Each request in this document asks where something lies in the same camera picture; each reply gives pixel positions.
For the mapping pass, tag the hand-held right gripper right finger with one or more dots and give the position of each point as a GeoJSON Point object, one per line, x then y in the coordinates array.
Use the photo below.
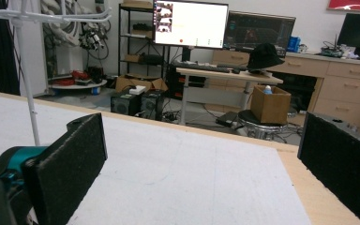
{"type": "Point", "coordinates": [340, 165]}

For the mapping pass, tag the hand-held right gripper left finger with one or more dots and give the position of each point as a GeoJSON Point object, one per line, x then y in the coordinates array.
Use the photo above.
{"type": "Point", "coordinates": [65, 168]}

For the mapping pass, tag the wooden drawer cabinet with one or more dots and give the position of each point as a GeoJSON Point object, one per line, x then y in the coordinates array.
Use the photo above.
{"type": "Point", "coordinates": [347, 87]}

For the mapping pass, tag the round white platform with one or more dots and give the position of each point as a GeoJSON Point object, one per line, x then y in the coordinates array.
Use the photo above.
{"type": "Point", "coordinates": [75, 86]}

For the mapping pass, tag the black computer tower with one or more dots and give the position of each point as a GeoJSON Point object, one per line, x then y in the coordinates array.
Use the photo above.
{"type": "Point", "coordinates": [123, 104]}
{"type": "Point", "coordinates": [152, 104]}

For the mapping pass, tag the black round stool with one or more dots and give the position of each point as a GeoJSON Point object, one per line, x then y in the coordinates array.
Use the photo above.
{"type": "Point", "coordinates": [262, 128]}

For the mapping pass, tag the small closed-sided cardboard box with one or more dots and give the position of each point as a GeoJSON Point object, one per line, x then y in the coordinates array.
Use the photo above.
{"type": "Point", "coordinates": [270, 108]}

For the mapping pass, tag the white metal stand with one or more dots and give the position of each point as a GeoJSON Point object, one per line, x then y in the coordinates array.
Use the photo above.
{"type": "Point", "coordinates": [25, 78]}

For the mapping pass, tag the white table mat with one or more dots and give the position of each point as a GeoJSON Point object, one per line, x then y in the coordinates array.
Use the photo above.
{"type": "Point", "coordinates": [168, 172]}

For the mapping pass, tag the blue bottle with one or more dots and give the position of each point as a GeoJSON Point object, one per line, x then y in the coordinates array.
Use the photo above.
{"type": "Point", "coordinates": [267, 90]}

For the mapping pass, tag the open flat cardboard box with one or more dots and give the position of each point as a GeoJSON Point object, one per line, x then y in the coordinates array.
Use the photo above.
{"type": "Point", "coordinates": [126, 82]}

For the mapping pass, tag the small white box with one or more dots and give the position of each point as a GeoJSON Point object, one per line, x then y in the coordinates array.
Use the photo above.
{"type": "Point", "coordinates": [137, 90]}

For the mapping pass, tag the black power adapter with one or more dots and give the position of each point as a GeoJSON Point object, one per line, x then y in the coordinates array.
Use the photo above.
{"type": "Point", "coordinates": [226, 118]}

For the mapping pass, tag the black curtain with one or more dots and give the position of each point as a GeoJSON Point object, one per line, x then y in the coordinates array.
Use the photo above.
{"type": "Point", "coordinates": [1, 56]}

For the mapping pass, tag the blue box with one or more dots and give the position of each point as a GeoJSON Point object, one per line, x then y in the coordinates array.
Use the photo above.
{"type": "Point", "coordinates": [293, 43]}

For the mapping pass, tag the black bucket hat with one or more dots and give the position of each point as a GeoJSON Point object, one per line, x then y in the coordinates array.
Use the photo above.
{"type": "Point", "coordinates": [264, 56]}

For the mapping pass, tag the black switched-off monitor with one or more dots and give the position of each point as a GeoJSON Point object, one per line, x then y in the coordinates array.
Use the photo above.
{"type": "Point", "coordinates": [359, 31]}

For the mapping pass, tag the black metal shelf rack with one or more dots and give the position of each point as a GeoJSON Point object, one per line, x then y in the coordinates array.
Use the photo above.
{"type": "Point", "coordinates": [128, 37]}

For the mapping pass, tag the light wooden standing desk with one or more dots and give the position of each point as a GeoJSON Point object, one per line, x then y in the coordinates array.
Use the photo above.
{"type": "Point", "coordinates": [212, 75]}

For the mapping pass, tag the monitor with dark screen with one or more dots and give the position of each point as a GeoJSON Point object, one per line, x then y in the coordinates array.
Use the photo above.
{"type": "Point", "coordinates": [259, 29]}

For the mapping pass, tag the black keyboard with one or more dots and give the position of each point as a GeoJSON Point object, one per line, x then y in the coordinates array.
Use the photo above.
{"type": "Point", "coordinates": [200, 67]}

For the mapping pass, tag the large monitor with white screen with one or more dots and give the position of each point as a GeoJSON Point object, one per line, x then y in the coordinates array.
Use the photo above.
{"type": "Point", "coordinates": [197, 23]}

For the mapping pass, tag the red wall picture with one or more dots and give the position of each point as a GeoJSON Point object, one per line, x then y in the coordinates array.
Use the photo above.
{"type": "Point", "coordinates": [350, 4]}

